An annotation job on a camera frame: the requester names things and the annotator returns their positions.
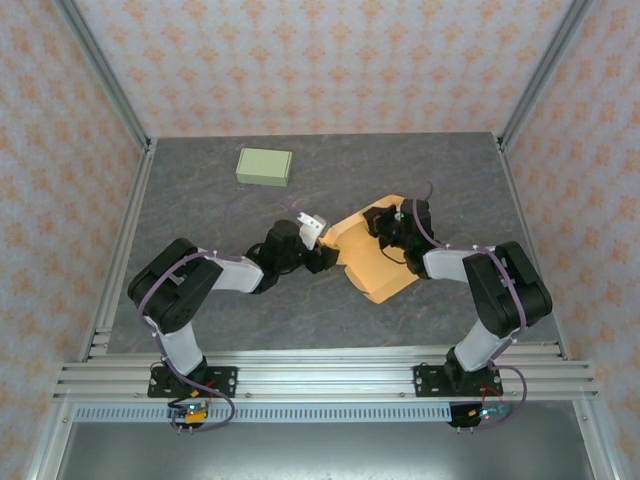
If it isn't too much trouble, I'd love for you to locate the orange paper box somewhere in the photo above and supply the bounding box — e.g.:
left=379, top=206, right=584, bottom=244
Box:
left=319, top=193, right=419, bottom=305

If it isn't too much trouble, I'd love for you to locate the green paper box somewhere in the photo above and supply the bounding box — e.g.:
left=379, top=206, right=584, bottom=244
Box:
left=234, top=147, right=294, bottom=189

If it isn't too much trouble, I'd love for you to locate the aluminium extrusion cross beam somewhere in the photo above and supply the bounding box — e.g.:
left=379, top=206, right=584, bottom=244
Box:
left=52, top=342, right=601, bottom=401

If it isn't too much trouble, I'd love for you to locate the grey metal sheet panel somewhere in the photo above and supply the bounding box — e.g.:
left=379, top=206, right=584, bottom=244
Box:
left=57, top=422, right=586, bottom=480

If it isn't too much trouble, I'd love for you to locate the aluminium side rail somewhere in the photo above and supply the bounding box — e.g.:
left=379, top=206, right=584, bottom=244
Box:
left=494, top=134, right=571, bottom=361
left=77, top=138, right=159, bottom=362

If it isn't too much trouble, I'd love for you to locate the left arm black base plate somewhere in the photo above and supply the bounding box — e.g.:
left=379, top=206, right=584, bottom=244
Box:
left=147, top=366, right=239, bottom=399

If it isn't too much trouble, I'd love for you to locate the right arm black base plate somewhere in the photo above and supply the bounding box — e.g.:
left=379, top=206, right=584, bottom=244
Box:
left=413, top=363, right=504, bottom=399

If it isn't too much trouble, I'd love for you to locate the slotted grey cable duct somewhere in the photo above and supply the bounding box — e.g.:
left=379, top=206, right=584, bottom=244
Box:
left=74, top=403, right=454, bottom=424

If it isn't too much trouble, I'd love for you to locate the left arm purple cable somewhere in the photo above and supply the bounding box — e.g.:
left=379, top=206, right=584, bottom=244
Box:
left=135, top=187, right=306, bottom=434

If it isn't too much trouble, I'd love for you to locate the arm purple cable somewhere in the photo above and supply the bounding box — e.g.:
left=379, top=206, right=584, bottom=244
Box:
left=412, top=180, right=530, bottom=431
left=135, top=187, right=306, bottom=434

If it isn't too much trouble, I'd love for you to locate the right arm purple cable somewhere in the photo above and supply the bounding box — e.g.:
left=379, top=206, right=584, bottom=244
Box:
left=412, top=180, right=530, bottom=431

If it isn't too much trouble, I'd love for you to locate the aluminium frame post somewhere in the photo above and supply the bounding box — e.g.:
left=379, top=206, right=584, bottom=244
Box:
left=52, top=0, right=154, bottom=154
left=497, top=0, right=599, bottom=151

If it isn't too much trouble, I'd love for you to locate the aluminium frame leg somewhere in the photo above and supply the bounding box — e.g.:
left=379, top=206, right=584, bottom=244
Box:
left=27, top=399, right=76, bottom=480
left=574, top=399, right=629, bottom=480

